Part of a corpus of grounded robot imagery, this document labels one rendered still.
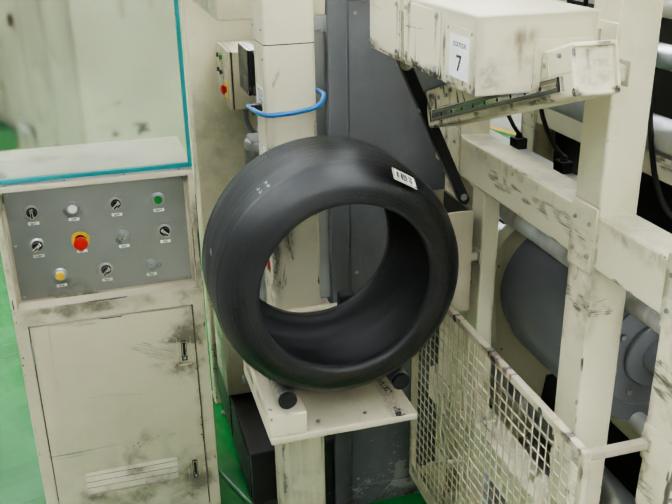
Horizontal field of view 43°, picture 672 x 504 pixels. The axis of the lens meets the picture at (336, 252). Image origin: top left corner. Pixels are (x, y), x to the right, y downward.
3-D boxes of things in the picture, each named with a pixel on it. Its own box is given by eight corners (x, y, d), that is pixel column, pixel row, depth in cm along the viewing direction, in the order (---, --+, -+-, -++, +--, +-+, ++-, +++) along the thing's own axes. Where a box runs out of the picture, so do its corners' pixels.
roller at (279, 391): (250, 342, 228) (249, 327, 226) (266, 339, 229) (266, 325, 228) (279, 411, 197) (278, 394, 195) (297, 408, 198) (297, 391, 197)
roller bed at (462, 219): (395, 288, 252) (396, 193, 241) (441, 282, 256) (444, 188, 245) (420, 317, 235) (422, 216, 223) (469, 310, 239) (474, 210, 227)
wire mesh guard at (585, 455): (408, 473, 267) (413, 271, 240) (414, 472, 267) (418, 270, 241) (553, 716, 187) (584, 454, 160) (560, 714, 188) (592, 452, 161)
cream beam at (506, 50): (366, 48, 208) (366, -14, 202) (461, 42, 214) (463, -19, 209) (471, 99, 154) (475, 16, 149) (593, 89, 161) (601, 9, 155)
